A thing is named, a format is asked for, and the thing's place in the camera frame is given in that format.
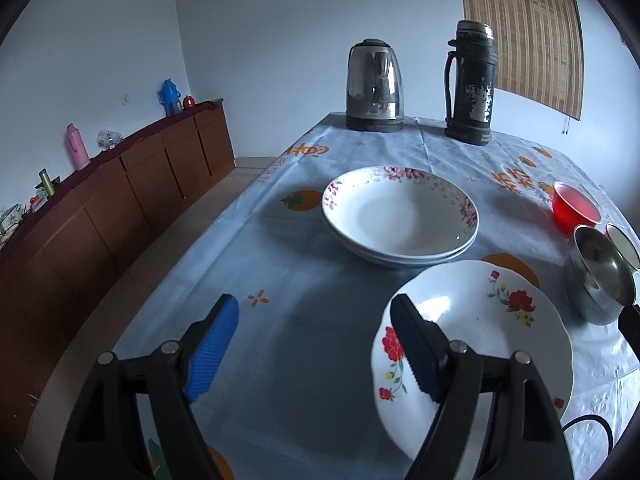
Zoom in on worn black thermos flask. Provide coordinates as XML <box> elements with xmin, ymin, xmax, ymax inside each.
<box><xmin>444</xmin><ymin>20</ymin><xmax>496</xmax><ymax>146</ymax></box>

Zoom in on white enamel bowl dark rim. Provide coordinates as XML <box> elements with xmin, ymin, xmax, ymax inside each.
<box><xmin>605</xmin><ymin>222</ymin><xmax>640</xmax><ymax>268</ymax></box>

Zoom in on white plate with red flowers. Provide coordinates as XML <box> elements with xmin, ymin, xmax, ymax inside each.
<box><xmin>371</xmin><ymin>260</ymin><xmax>574</xmax><ymax>463</ymax></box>

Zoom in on red plastic cup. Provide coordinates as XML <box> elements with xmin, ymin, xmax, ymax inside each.
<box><xmin>552</xmin><ymin>181</ymin><xmax>602</xmax><ymax>236</ymax></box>

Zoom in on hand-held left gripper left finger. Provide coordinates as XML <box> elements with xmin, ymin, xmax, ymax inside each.
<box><xmin>55</xmin><ymin>294</ymin><xmax>240</xmax><ymax>480</ymax></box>

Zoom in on stainless steel electric kettle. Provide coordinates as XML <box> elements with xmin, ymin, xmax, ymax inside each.
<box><xmin>345</xmin><ymin>38</ymin><xmax>405</xmax><ymax>133</ymax></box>

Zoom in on black cable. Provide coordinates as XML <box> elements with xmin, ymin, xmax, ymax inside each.
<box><xmin>562</xmin><ymin>414</ymin><xmax>615</xmax><ymax>461</ymax></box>

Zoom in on blue thermos jug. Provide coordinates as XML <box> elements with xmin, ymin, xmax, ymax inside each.
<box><xmin>158</xmin><ymin>79</ymin><xmax>181</xmax><ymax>116</ymax></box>

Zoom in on pink thermos jug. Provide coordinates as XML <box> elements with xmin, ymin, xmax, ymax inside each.
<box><xmin>66</xmin><ymin>123</ymin><xmax>91</xmax><ymax>171</ymax></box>

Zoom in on bamboo window blind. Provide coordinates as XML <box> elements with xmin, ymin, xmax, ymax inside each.
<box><xmin>456</xmin><ymin>0</ymin><xmax>585</xmax><ymax>121</ymax></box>

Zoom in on stainless steel bowl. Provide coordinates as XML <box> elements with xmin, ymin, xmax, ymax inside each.
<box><xmin>563</xmin><ymin>225</ymin><xmax>638</xmax><ymax>326</ymax></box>

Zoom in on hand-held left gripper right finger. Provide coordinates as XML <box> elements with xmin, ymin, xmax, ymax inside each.
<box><xmin>391</xmin><ymin>294</ymin><xmax>573</xmax><ymax>480</ymax></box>

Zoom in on brown wooden sideboard cabinet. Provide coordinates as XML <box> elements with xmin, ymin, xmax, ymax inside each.
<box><xmin>0</xmin><ymin>100</ymin><xmax>236</xmax><ymax>448</ymax></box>

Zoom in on cluttered small items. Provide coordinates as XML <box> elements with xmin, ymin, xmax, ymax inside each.
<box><xmin>0</xmin><ymin>199</ymin><xmax>40</xmax><ymax>247</ymax></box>

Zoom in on white deep plate pink floral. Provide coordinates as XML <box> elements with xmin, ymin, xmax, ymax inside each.
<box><xmin>321</xmin><ymin>166</ymin><xmax>480</xmax><ymax>256</ymax></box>
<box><xmin>325</xmin><ymin>220</ymin><xmax>478</xmax><ymax>267</ymax></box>

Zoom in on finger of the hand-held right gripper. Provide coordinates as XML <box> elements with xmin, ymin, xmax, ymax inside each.
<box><xmin>617</xmin><ymin>304</ymin><xmax>640</xmax><ymax>361</ymax></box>

